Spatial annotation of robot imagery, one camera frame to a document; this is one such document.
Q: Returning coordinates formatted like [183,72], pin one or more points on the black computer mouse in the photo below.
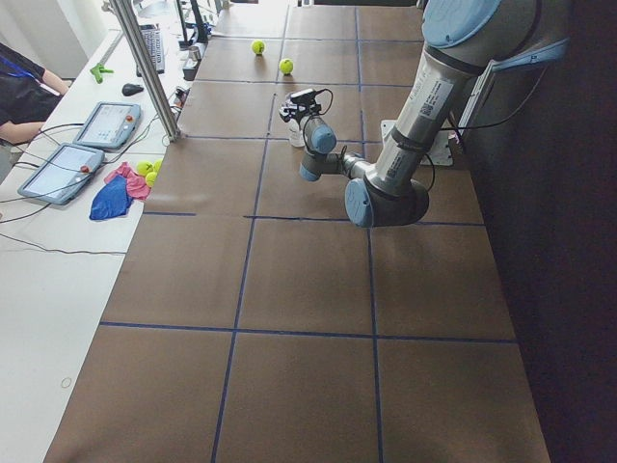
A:
[130,89]

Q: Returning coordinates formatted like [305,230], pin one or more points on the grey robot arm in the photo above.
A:
[460,39]

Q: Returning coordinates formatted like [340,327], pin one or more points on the upper teach pendant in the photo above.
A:
[109,126]

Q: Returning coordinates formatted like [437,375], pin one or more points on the black keyboard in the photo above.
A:
[154,44]

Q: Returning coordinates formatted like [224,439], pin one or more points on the aluminium frame post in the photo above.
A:
[129,25]

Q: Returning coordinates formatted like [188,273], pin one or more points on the green plastic clamp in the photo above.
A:
[98,71]

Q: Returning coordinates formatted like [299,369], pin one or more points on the tennis ball beside cloth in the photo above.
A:
[150,178]
[143,168]

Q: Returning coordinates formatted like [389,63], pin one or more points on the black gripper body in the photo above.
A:
[295,117]

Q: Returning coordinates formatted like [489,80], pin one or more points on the yellow tennis ball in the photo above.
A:
[286,66]
[258,47]

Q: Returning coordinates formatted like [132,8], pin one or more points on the teach pendant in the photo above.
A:
[109,126]
[63,174]

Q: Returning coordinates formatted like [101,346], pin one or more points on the seated person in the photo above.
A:
[29,95]

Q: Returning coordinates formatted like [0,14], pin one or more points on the blue cloth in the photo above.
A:
[111,201]

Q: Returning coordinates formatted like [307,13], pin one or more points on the small metal cup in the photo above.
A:
[195,52]

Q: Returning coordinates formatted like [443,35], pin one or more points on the pink cloth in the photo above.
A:
[136,186]

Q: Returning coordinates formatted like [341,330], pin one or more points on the lower teach pendant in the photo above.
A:
[63,174]

